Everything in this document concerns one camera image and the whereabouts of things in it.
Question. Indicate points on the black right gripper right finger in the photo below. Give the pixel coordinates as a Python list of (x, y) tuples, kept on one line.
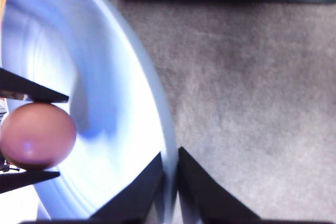
[(206, 201)]

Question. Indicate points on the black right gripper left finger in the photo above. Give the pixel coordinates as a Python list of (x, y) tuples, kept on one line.
[(133, 203)]

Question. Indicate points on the brown egg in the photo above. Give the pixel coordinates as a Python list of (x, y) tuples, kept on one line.
[(38, 136)]

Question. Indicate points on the blue plate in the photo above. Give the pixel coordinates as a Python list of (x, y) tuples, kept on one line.
[(84, 50)]

